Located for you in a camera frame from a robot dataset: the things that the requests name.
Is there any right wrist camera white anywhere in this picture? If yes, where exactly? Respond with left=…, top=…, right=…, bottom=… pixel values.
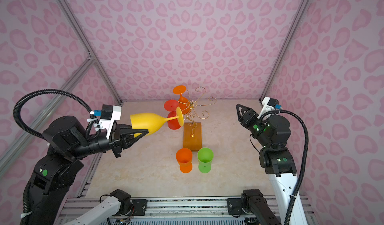
left=258, top=97, right=282, bottom=118

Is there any aluminium frame right post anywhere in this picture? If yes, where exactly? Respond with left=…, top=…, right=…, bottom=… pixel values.
left=259, top=0, right=312, bottom=104

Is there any wooden rack base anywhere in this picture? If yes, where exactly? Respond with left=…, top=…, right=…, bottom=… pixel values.
left=183, top=123, right=203, bottom=152

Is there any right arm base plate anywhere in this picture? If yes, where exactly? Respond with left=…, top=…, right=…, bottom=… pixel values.
left=227, top=198, right=249, bottom=218

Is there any yellow wine glass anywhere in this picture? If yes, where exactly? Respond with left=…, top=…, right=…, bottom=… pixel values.
left=130, top=107, right=184, bottom=135

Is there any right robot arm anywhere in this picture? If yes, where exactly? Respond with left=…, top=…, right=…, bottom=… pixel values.
left=236, top=104, right=309, bottom=225

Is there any gold wire glass rack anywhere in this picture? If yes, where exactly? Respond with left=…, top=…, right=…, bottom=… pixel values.
left=179, top=85, right=217, bottom=138

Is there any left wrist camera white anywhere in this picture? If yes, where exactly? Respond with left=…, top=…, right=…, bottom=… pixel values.
left=87, top=105, right=122, bottom=139

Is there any aluminium frame post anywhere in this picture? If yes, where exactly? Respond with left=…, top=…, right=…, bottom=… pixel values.
left=56, top=0, right=123, bottom=105
left=259, top=0, right=312, bottom=104

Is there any red wine glass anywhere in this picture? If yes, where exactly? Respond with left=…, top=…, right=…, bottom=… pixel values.
left=164, top=100, right=181, bottom=130

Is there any aluminium mounting rail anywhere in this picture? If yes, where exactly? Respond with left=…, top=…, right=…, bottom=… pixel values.
left=54, top=196, right=319, bottom=225

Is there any green wine glass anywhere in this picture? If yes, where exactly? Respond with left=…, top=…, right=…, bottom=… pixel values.
left=197, top=148, right=214, bottom=174

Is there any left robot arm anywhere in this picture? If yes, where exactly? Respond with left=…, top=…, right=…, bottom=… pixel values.
left=21, top=116, right=149, bottom=225

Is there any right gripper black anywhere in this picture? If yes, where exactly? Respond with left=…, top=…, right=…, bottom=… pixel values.
left=235, top=104, right=273, bottom=149

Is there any aluminium frame left post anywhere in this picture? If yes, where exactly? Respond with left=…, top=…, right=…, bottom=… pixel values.
left=56, top=0, right=123, bottom=105

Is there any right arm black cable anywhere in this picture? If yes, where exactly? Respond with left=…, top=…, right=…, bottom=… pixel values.
left=259, top=110, right=310, bottom=225

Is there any orange wine glass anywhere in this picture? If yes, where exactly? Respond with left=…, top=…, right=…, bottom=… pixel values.
left=176, top=148, right=193, bottom=174
left=173, top=85, right=191, bottom=114

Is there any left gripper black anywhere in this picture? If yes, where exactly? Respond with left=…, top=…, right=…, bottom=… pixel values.
left=71, top=123, right=149, bottom=160

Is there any aluminium frame diagonal strut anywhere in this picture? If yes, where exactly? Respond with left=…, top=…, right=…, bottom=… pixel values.
left=1, top=56, right=95, bottom=177

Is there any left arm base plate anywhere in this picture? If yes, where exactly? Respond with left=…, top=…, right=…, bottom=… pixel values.
left=117, top=199, right=148, bottom=217

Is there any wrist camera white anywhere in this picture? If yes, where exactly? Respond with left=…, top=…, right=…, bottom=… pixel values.
left=258, top=97, right=282, bottom=118
left=87, top=105, right=122, bottom=139

